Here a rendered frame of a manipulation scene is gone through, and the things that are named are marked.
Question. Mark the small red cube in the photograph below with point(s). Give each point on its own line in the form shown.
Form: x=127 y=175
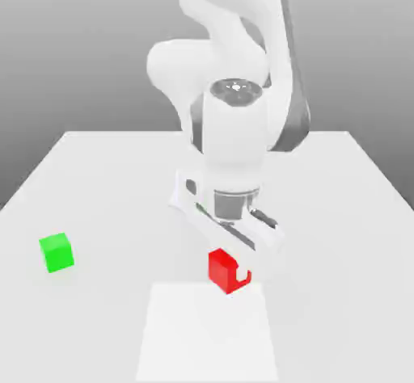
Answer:
x=221 y=270

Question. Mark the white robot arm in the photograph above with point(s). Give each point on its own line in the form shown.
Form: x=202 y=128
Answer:
x=233 y=137

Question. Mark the small green cube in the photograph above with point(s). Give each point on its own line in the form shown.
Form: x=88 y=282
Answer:
x=57 y=253

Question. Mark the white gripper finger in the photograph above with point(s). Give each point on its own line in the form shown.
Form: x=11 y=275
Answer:
x=243 y=268

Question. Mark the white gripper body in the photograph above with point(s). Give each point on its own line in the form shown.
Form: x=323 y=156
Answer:
x=258 y=239

